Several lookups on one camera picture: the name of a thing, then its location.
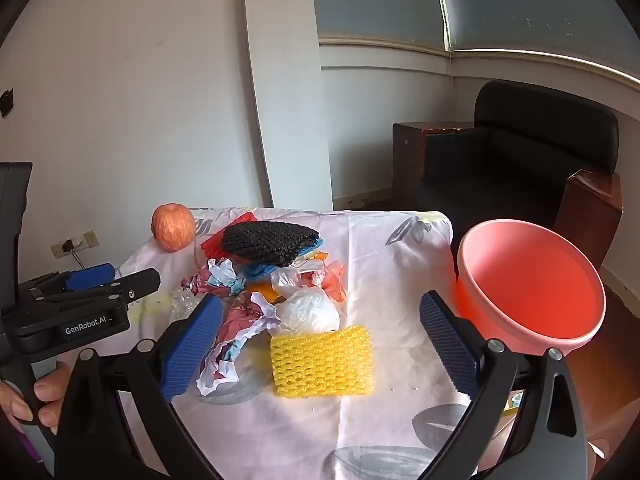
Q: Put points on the frosted window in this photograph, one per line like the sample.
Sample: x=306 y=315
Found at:
x=380 y=0

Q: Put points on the yellow foam fruit net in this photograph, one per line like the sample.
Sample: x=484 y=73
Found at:
x=320 y=360

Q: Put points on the black wall fixture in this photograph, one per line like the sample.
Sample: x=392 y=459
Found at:
x=6 y=102

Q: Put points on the black leather wooden armchair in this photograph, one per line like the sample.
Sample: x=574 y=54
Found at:
x=500 y=170

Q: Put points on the black foam fruit net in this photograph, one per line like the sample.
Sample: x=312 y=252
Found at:
x=270 y=242

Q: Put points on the red foam fruit net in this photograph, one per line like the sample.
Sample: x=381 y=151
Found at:
x=212 y=246

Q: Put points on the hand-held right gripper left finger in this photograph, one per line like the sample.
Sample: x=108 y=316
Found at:
x=192 y=347

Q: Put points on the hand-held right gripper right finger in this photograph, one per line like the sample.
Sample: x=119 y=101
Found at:
x=450 y=342

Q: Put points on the white wall outlet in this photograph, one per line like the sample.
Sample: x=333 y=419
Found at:
x=60 y=250

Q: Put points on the red and clear plastic bag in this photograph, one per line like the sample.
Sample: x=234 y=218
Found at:
x=332 y=277

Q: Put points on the person's left hand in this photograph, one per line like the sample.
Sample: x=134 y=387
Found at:
x=50 y=400

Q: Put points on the orange peel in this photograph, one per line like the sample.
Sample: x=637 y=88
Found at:
x=262 y=291

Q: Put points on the pink plastic bucket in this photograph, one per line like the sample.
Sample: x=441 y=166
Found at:
x=530 y=285

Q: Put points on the white plastic bag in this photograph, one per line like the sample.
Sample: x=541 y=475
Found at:
x=307 y=312

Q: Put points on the pink floral table cloth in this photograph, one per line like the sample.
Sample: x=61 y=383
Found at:
x=380 y=285

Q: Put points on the red apple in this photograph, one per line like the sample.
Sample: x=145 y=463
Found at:
x=172 y=227

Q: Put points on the printed paper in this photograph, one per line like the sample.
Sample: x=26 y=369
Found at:
x=220 y=277
x=240 y=332

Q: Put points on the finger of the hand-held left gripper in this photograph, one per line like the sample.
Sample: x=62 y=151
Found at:
x=90 y=276
x=132 y=285

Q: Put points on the blue foam fruit net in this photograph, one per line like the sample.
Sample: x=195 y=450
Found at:
x=257 y=271

